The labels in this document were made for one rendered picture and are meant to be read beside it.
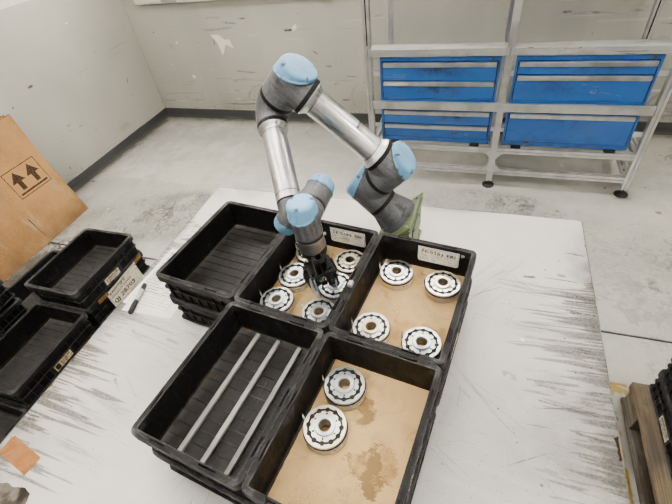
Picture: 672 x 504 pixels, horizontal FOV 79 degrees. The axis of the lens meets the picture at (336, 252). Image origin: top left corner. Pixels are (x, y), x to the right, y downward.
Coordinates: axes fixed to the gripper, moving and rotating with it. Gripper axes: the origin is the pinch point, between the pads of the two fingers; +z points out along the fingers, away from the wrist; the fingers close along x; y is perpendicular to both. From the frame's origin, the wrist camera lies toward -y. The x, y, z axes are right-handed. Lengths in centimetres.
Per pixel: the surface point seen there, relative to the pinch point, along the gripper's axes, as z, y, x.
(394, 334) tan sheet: 3.2, 22.1, 12.2
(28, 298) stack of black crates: 48, -117, -143
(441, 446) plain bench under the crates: 16, 49, 11
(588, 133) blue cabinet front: 56, -86, 192
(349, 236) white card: -3.2, -14.6, 14.4
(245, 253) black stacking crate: 1.0, -30.5, -20.0
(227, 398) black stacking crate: 0.0, 22.0, -34.7
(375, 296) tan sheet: 3.3, 7.4, 13.1
